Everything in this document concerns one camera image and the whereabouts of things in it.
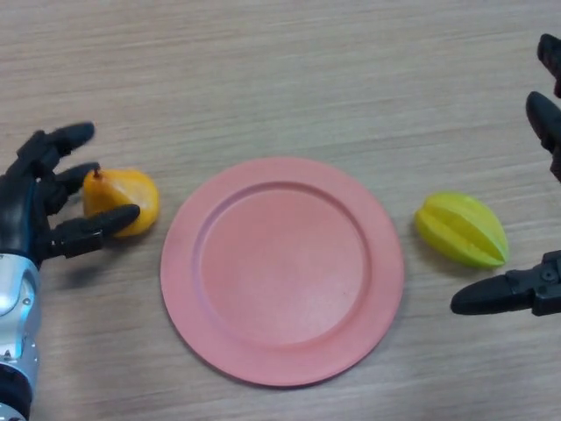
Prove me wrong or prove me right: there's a yellow-green starfruit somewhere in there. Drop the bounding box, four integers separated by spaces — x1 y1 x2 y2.
415 190 510 269

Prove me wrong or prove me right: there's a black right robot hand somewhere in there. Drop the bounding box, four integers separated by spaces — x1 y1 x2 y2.
451 33 561 317

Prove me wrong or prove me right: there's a pink round plate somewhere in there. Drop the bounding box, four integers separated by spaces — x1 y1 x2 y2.
160 156 405 388

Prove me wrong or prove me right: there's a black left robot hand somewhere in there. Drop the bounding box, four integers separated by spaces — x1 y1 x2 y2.
0 121 141 271

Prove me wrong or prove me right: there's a yellow pear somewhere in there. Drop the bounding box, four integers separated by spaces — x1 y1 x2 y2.
82 168 160 239

